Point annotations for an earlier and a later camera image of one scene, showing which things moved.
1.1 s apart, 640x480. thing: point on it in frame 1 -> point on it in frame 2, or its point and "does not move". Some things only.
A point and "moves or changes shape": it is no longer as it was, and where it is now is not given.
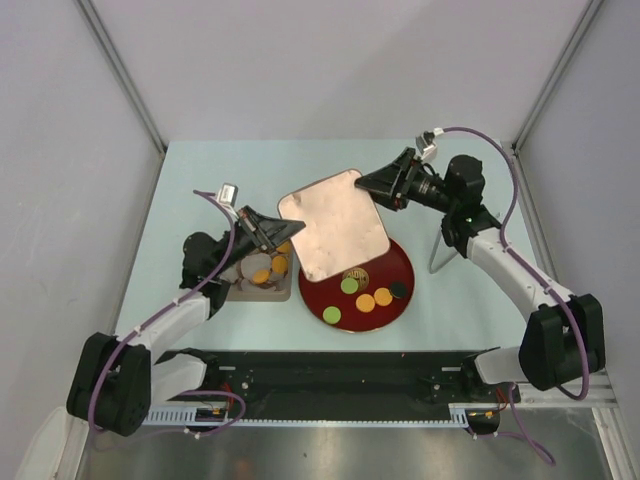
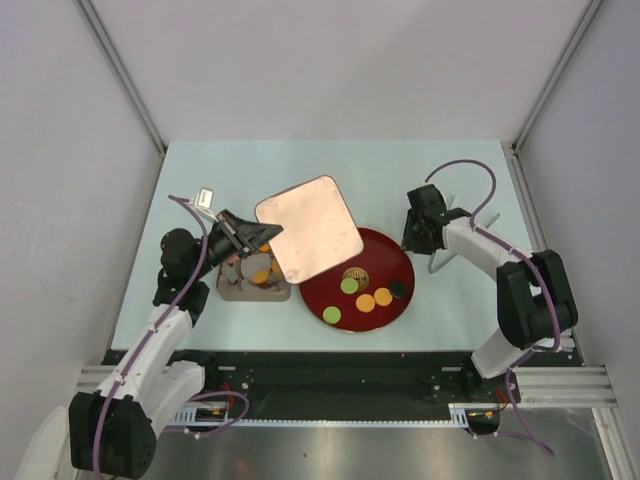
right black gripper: (393, 184) -> (409, 243)
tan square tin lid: (343, 228) moves or changes shape
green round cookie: (331, 315) does not move
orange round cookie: (365, 303) does not move
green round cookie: (349, 286) does not move
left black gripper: (269, 231) -> (245, 235)
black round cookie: (398, 289) does not move
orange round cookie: (261, 276) does not move
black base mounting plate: (337, 383) does not move
